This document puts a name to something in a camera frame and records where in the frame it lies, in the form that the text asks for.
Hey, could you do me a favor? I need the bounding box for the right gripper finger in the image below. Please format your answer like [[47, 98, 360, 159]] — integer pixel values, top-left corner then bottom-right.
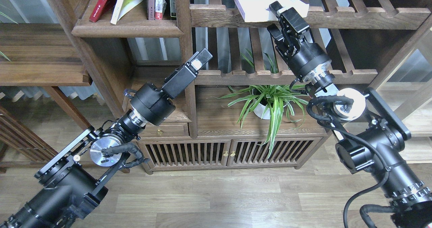
[[267, 25, 283, 41], [269, 1, 287, 18]]

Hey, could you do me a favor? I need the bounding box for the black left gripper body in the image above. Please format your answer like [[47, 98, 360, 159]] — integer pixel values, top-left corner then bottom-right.
[[131, 63, 198, 125]]

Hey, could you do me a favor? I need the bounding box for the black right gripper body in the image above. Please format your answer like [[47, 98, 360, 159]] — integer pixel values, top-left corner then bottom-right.
[[275, 8, 332, 83]]

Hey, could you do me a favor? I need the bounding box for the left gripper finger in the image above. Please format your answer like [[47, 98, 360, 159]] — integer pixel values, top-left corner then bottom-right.
[[188, 49, 213, 72]]

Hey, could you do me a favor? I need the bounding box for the white lilac cover book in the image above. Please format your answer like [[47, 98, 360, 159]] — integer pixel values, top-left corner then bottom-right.
[[234, 0, 309, 23]]

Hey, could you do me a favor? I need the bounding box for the yellow green cover book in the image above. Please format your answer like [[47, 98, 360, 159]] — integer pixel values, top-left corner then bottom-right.
[[110, 0, 143, 25]]

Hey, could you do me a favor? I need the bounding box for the red cover book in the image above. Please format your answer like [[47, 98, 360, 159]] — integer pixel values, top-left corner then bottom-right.
[[89, 0, 116, 23]]

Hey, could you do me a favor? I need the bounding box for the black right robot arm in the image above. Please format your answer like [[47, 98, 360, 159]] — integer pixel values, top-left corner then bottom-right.
[[268, 1, 432, 228]]

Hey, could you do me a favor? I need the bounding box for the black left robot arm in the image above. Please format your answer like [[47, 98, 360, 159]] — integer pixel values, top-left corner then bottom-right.
[[1, 48, 212, 228]]

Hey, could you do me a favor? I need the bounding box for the brass drawer knob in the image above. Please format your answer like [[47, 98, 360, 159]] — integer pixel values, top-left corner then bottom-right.
[[157, 128, 164, 136]]

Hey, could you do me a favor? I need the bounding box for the green spider plant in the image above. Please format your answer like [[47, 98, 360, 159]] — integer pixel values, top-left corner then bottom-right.
[[216, 49, 324, 159]]

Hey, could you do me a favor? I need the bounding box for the red white spine book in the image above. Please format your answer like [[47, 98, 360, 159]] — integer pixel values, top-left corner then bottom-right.
[[154, 0, 166, 20]]

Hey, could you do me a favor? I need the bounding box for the white plant pot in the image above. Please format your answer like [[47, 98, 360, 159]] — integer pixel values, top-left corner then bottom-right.
[[253, 100, 271, 119]]

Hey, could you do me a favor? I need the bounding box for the dark wooden bookshelf cabinet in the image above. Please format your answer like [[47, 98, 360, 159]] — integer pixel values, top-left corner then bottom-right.
[[47, 0, 431, 157]]

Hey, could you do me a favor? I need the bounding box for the dark spine upright book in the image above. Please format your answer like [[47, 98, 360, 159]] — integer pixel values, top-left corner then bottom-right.
[[169, 0, 177, 20]]

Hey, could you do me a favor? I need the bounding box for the maroon spine upright book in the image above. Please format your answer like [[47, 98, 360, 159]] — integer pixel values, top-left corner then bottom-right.
[[147, 0, 155, 21]]

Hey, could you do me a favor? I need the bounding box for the light wooden rack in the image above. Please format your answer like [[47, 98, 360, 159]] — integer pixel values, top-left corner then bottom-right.
[[377, 30, 432, 163]]

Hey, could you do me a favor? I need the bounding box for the dark wooden side table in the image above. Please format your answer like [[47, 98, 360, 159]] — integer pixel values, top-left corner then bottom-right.
[[0, 23, 130, 174]]

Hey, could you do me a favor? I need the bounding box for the dark slatted wooden chair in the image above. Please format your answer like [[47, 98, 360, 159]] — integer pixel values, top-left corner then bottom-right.
[[0, 107, 58, 174]]

